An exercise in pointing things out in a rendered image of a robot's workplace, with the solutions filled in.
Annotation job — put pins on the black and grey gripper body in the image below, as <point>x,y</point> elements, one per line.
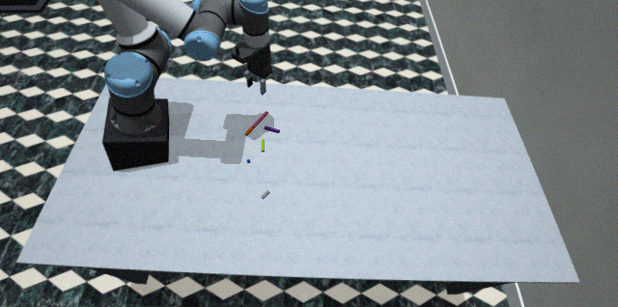
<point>258,61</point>

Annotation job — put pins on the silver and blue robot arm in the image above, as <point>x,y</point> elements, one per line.
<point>131,77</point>

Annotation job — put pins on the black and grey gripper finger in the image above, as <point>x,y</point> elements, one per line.
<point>249,80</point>
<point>263,87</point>

